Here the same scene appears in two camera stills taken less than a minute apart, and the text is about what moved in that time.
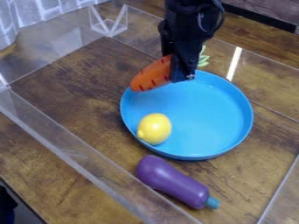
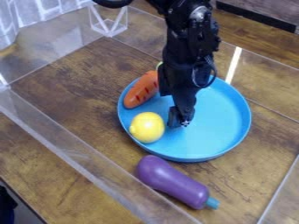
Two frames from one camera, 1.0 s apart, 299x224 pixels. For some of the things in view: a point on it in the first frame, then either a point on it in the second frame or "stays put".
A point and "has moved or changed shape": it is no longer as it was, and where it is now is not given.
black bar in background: (260, 17) stays put
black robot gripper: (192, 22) -> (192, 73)
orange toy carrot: (154, 75) has moved or changed shape
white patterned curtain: (19, 13) stays put
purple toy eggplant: (154, 173) stays put
